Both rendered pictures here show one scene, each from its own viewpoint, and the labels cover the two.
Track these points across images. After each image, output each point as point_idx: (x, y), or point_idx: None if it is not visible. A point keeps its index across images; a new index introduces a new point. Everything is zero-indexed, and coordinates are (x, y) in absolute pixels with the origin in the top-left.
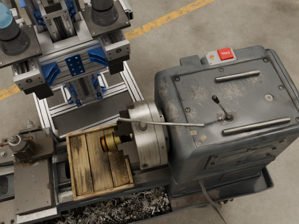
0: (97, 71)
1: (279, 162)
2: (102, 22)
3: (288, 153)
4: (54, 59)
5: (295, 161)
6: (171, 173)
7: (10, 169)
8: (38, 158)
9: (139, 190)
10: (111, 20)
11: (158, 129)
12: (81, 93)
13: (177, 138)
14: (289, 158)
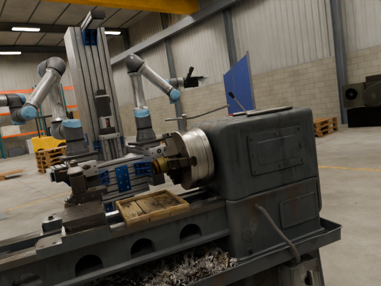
0: (142, 192)
1: (362, 281)
2: (145, 137)
3: (366, 271)
4: (106, 167)
5: (378, 276)
6: (224, 199)
7: (55, 230)
8: (90, 195)
9: (197, 240)
10: (151, 135)
11: (198, 130)
12: None
13: (214, 127)
14: (370, 274)
